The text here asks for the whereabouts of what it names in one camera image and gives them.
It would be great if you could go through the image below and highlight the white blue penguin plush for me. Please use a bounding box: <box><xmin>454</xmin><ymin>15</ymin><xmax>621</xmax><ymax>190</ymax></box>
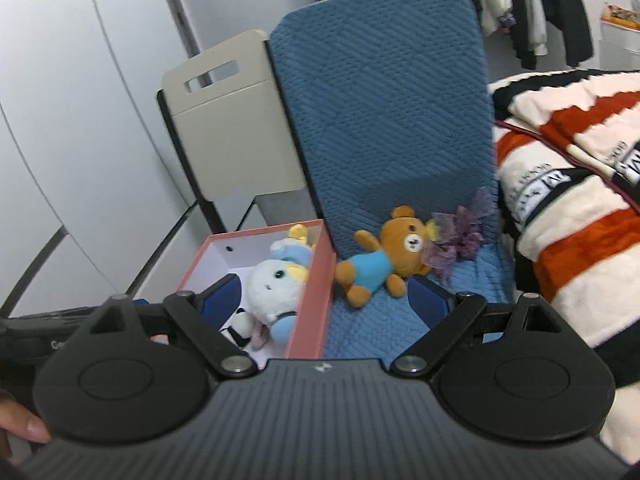
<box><xmin>245</xmin><ymin>223</ymin><xmax>314</xmax><ymax>347</ymax></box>

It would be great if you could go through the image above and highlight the brown bear plush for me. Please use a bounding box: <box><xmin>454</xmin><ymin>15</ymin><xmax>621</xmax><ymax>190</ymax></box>
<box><xmin>334</xmin><ymin>206</ymin><xmax>437</xmax><ymax>309</ymax></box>

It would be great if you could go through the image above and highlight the small panda plush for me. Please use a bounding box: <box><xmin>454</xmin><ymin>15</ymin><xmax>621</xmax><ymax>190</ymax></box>
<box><xmin>220</xmin><ymin>308</ymin><xmax>256</xmax><ymax>350</ymax></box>

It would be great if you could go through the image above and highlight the pink fuzzy hair clip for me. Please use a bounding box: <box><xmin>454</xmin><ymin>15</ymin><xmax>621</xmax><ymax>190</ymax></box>
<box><xmin>250</xmin><ymin>322</ymin><xmax>270</xmax><ymax>351</ymax></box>

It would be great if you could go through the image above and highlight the person's left hand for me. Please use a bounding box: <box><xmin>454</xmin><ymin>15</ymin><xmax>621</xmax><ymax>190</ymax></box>
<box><xmin>0</xmin><ymin>390</ymin><xmax>51</xmax><ymax>463</ymax></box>

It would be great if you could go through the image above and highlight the pink cardboard box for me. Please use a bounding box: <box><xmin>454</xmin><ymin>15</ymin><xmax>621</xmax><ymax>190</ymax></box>
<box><xmin>178</xmin><ymin>220</ymin><xmax>336</xmax><ymax>367</ymax></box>

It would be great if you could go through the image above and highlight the beige folding chair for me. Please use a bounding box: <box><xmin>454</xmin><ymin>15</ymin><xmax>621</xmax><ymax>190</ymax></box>
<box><xmin>156</xmin><ymin>30</ymin><xmax>318</xmax><ymax>233</ymax></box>

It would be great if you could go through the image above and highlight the striped fleece blanket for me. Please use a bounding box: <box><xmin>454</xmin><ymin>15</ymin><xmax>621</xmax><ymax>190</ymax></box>
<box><xmin>489</xmin><ymin>70</ymin><xmax>639</xmax><ymax>464</ymax></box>

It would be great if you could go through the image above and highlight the blue quilted chair cushion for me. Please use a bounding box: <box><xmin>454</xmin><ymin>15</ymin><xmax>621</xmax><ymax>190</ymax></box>
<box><xmin>267</xmin><ymin>0</ymin><xmax>516</xmax><ymax>361</ymax></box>

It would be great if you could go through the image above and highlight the white cluttered desk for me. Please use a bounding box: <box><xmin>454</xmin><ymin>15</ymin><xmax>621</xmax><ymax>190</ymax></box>
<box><xmin>599</xmin><ymin>3</ymin><xmax>640</xmax><ymax>70</ymax></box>

